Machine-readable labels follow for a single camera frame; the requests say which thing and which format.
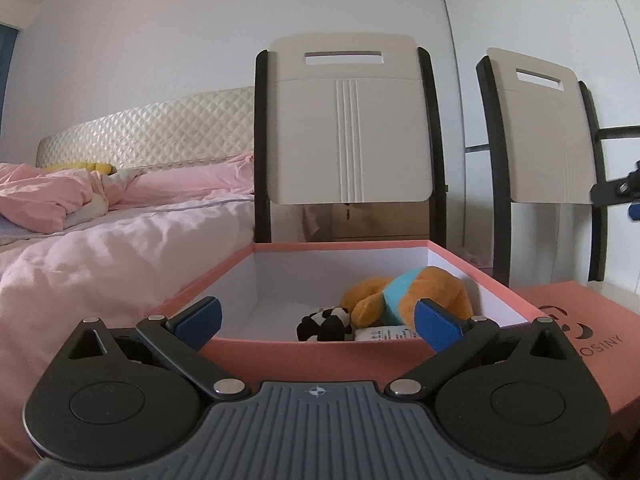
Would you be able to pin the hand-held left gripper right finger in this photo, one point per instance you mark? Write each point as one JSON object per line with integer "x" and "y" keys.
{"x": 435, "y": 322}

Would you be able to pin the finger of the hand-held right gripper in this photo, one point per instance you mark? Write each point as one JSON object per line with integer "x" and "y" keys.
{"x": 612, "y": 191}

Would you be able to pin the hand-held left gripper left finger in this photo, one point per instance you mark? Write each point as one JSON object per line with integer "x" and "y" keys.
{"x": 200, "y": 320}

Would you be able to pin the orange plush toy blue shirt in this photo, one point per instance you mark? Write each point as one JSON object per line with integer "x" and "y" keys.
{"x": 440, "y": 292}

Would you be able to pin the white labelled packet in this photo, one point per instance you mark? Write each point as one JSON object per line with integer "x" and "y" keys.
{"x": 385, "y": 333}

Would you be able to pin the panda plush toy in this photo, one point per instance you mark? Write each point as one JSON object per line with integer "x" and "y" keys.
{"x": 320, "y": 325}

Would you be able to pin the pink cardboard box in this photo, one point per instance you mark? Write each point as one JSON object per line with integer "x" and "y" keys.
{"x": 310, "y": 362}

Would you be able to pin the small pink gift box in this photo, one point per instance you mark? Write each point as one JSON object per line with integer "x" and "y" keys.
{"x": 477, "y": 261}

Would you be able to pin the cream chair with plain back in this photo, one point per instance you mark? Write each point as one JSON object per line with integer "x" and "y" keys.
{"x": 545, "y": 150}

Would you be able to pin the pink duvet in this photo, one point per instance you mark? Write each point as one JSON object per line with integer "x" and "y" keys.
{"x": 100, "y": 270}

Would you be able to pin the pink box lid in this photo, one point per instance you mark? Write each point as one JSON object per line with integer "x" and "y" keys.
{"x": 600, "y": 310}

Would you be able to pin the wooden nightstand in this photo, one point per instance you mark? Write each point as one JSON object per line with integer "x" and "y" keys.
{"x": 370, "y": 222}

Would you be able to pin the pink pillow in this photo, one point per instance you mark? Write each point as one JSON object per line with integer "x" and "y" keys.
{"x": 200, "y": 180}

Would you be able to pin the pale patterned cloth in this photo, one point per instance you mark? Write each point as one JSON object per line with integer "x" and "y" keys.
{"x": 97, "y": 205}

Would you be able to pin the yellow plush toy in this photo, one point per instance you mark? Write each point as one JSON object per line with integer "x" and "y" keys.
{"x": 85, "y": 166}

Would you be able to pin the quilted cream headboard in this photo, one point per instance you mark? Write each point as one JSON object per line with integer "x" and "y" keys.
{"x": 150, "y": 130}

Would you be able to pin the cream chair with striped back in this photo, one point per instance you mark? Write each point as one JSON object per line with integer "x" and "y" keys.
{"x": 350, "y": 125}

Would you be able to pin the dark blue curtain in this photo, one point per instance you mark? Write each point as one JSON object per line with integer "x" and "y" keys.
{"x": 7, "y": 75}

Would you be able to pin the black wall rail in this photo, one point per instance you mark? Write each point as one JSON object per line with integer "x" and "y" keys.
{"x": 620, "y": 132}

